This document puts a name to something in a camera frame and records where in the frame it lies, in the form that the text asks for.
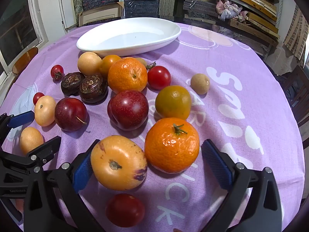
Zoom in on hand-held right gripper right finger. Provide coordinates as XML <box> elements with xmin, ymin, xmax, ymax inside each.
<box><xmin>201</xmin><ymin>139</ymin><xmax>283</xmax><ymax>232</ymax></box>

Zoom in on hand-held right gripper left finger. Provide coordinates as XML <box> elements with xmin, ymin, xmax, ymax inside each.
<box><xmin>23</xmin><ymin>139</ymin><xmax>107</xmax><ymax>232</ymax></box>

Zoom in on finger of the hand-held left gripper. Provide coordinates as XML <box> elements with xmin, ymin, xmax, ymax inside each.
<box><xmin>0</xmin><ymin>110</ymin><xmax>35</xmax><ymax>148</ymax></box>
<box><xmin>26</xmin><ymin>136</ymin><xmax>62</xmax><ymax>169</ymax></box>

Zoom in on small yellow pear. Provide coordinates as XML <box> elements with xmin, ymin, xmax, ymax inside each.
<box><xmin>34</xmin><ymin>96</ymin><xmax>57</xmax><ymax>127</ymax></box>
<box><xmin>19</xmin><ymin>127</ymin><xmax>44</xmax><ymax>155</ymax></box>
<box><xmin>77</xmin><ymin>52</ymin><xmax>102</xmax><ymax>76</ymax></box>

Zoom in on small red cherry tomato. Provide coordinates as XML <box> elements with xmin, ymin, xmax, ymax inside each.
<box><xmin>50</xmin><ymin>64</ymin><xmax>65</xmax><ymax>80</ymax></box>
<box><xmin>33</xmin><ymin>92</ymin><xmax>45</xmax><ymax>106</ymax></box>

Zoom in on dark red plum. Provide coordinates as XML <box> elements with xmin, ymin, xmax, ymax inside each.
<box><xmin>54</xmin><ymin>98</ymin><xmax>88</xmax><ymax>132</ymax></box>

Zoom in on orange mandarin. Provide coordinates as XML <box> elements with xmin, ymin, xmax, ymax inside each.
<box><xmin>144</xmin><ymin>117</ymin><xmax>200</xmax><ymax>174</ymax></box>
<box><xmin>108</xmin><ymin>57</ymin><xmax>148</xmax><ymax>94</ymax></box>

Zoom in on dark brown water chestnut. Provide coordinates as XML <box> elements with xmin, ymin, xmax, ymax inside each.
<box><xmin>60</xmin><ymin>72</ymin><xmax>85</xmax><ymax>96</ymax></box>
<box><xmin>79</xmin><ymin>74</ymin><xmax>109</xmax><ymax>104</ymax></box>

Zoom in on greenish-orange mandarin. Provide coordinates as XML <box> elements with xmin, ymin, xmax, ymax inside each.
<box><xmin>155</xmin><ymin>85</ymin><xmax>192</xmax><ymax>120</ymax></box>

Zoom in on brown longan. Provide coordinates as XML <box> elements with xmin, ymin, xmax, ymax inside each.
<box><xmin>190</xmin><ymin>73</ymin><xmax>210</xmax><ymax>95</ymax></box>

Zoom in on yellow-orange mandarin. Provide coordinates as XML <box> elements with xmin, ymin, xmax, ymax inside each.
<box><xmin>99</xmin><ymin>55</ymin><xmax>122</xmax><ymax>78</ymax></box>

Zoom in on white oval plate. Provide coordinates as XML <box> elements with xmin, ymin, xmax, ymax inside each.
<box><xmin>76</xmin><ymin>17</ymin><xmax>181</xmax><ymax>57</ymax></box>

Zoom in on purple printed tablecloth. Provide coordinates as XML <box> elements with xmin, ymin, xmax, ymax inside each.
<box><xmin>0</xmin><ymin>23</ymin><xmax>305</xmax><ymax>232</ymax></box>

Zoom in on wooden chair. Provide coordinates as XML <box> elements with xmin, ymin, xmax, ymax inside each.
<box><xmin>12</xmin><ymin>47</ymin><xmax>39</xmax><ymax>75</ymax></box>

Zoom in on window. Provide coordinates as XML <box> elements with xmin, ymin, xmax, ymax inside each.
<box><xmin>0</xmin><ymin>0</ymin><xmax>49</xmax><ymax>78</ymax></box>

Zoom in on dark chair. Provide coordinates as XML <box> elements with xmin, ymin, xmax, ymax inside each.
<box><xmin>278</xmin><ymin>65</ymin><xmax>309</xmax><ymax>126</ymax></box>

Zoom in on white board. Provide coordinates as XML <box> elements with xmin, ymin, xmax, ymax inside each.
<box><xmin>36</xmin><ymin>0</ymin><xmax>78</xmax><ymax>33</ymax></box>

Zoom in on green marbled board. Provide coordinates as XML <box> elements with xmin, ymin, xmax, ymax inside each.
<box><xmin>72</xmin><ymin>0</ymin><xmax>84</xmax><ymax>27</ymax></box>

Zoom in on cardboard box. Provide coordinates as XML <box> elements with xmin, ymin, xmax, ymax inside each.
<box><xmin>78</xmin><ymin>2</ymin><xmax>125</xmax><ymax>27</ymax></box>

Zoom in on brick pattern curtain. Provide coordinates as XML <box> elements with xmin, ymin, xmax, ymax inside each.
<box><xmin>284</xmin><ymin>5</ymin><xmax>309</xmax><ymax>61</ymax></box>

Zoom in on bundled floral cloth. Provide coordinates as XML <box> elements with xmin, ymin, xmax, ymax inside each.
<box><xmin>216</xmin><ymin>0</ymin><xmax>249</xmax><ymax>22</ymax></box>

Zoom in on stack of dark flat boxes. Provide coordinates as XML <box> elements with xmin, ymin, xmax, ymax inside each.
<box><xmin>183</xmin><ymin>0</ymin><xmax>218</xmax><ymax>25</ymax></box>

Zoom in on stack of wooden frames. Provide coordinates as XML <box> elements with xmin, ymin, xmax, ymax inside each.
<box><xmin>226</xmin><ymin>0</ymin><xmax>281</xmax><ymax>39</ymax></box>

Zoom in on stack of dark patterned boxes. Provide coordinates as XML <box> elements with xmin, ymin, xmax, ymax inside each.
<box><xmin>124</xmin><ymin>0</ymin><xmax>161</xmax><ymax>18</ymax></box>

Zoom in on grey woven boxes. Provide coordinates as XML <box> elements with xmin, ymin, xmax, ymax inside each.
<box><xmin>159</xmin><ymin>0</ymin><xmax>177</xmax><ymax>21</ymax></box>

